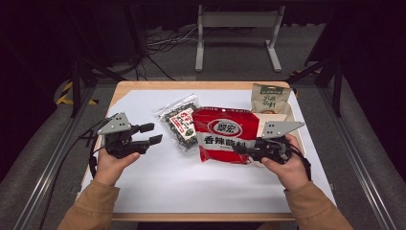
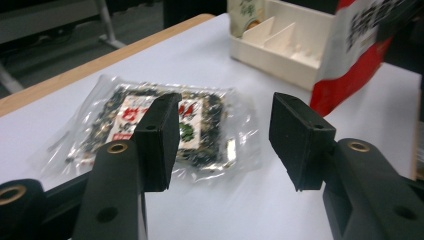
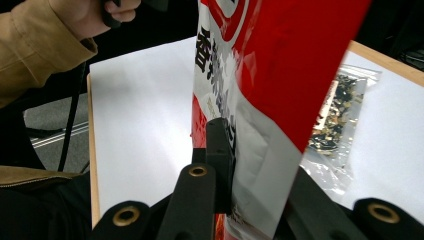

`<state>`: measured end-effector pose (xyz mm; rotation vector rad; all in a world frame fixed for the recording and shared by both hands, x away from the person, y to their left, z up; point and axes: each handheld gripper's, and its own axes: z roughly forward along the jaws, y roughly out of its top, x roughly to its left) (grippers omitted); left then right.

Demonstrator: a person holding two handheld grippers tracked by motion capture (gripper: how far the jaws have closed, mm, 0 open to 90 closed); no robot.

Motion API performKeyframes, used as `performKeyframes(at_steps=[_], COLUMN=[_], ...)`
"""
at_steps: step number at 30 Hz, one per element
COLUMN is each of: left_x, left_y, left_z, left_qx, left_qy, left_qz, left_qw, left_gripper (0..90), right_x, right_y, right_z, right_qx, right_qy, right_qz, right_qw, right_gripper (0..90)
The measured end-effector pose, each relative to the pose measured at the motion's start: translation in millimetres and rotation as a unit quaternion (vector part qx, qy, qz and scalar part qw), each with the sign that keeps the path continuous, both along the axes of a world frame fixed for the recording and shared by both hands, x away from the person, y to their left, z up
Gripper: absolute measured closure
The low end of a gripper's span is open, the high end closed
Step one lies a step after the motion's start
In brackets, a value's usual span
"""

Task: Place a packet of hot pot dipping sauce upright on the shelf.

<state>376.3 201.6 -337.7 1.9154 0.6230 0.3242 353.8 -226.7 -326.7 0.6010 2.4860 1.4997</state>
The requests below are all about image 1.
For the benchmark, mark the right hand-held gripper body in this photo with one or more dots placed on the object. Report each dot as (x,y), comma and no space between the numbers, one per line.
(274,143)

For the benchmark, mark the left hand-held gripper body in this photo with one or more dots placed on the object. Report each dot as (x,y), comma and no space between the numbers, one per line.
(116,137)

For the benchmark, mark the red and white seasoning packet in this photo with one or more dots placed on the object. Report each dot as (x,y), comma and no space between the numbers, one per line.
(225,134)

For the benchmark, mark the person's left hand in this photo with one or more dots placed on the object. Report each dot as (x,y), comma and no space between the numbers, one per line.
(110,167)

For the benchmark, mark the person's right hand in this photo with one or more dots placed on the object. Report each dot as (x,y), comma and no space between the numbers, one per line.
(288,174)

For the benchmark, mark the clear packet of dark spices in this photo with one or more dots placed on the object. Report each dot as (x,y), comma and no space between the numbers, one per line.
(180,124)

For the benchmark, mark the beige packet with green label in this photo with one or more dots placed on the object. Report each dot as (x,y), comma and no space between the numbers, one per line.
(269,97)

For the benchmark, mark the white table sheet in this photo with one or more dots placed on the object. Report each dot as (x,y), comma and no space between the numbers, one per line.
(175,185)

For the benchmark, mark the yellow black hazard tape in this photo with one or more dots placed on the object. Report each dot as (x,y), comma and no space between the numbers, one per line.
(65,96)

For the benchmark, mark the black metal stand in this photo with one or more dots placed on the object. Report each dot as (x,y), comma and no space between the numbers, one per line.
(78,83)
(335,83)

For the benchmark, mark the grey metal stand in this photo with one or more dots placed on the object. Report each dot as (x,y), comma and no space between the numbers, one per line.
(239,19)

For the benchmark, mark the aluminium frame rail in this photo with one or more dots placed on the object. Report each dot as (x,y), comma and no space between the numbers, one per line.
(360,172)
(48,172)

